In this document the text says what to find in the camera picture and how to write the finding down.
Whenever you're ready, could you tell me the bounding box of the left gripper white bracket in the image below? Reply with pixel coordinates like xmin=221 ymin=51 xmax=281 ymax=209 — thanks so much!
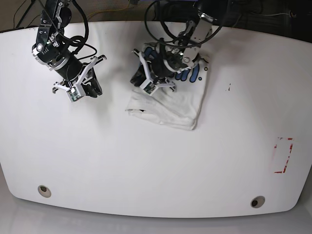
xmin=130 ymin=48 xmax=176 ymax=96

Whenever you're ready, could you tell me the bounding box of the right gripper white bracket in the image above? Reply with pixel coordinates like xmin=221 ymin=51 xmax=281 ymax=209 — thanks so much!
xmin=51 ymin=55 xmax=107 ymax=98

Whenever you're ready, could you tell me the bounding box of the white printed t-shirt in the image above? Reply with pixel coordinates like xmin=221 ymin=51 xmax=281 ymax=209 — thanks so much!
xmin=124 ymin=42 xmax=211 ymax=132

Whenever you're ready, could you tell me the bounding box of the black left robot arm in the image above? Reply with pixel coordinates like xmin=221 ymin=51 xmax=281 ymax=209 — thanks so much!
xmin=130 ymin=0 xmax=233 ymax=96

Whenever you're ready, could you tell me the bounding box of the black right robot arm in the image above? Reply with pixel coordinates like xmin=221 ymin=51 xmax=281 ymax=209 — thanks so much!
xmin=32 ymin=0 xmax=106 ymax=102

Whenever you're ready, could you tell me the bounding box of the left table grommet hole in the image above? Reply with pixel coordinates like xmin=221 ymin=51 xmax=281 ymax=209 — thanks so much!
xmin=38 ymin=185 xmax=52 ymax=198

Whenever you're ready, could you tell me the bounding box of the table grommet hole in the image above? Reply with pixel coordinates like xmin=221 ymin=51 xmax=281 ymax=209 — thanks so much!
xmin=251 ymin=196 xmax=265 ymax=209
xmin=38 ymin=185 xmax=52 ymax=198

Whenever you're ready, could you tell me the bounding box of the red tape rectangle marking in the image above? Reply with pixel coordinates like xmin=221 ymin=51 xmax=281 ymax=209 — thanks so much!
xmin=272 ymin=137 xmax=293 ymax=174

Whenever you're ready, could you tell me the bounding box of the right table grommet hole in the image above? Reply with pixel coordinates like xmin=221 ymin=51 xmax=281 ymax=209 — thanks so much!
xmin=251 ymin=196 xmax=265 ymax=209

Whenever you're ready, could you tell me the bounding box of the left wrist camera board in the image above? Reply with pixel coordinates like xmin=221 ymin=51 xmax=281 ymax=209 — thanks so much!
xmin=140 ymin=81 xmax=158 ymax=96

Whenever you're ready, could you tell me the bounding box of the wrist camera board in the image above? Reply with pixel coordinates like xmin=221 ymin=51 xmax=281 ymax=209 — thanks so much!
xmin=66 ymin=86 xmax=85 ymax=102
xmin=140 ymin=81 xmax=158 ymax=96

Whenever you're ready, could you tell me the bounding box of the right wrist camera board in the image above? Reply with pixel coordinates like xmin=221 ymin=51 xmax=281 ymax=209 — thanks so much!
xmin=66 ymin=86 xmax=85 ymax=102

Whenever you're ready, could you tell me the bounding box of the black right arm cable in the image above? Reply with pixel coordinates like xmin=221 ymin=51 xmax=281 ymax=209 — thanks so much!
xmin=36 ymin=0 xmax=98 ymax=64

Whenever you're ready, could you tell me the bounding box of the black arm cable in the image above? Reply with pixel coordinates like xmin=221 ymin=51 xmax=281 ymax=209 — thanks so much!
xmin=143 ymin=0 xmax=244 ymax=47
xmin=36 ymin=0 xmax=98 ymax=64

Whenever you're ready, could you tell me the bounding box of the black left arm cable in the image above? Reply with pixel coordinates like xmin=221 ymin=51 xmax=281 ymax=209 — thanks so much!
xmin=143 ymin=0 xmax=244 ymax=47

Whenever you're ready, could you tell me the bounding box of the yellow cable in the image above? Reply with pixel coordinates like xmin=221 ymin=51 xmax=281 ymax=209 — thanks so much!
xmin=82 ymin=1 xmax=137 ymax=22

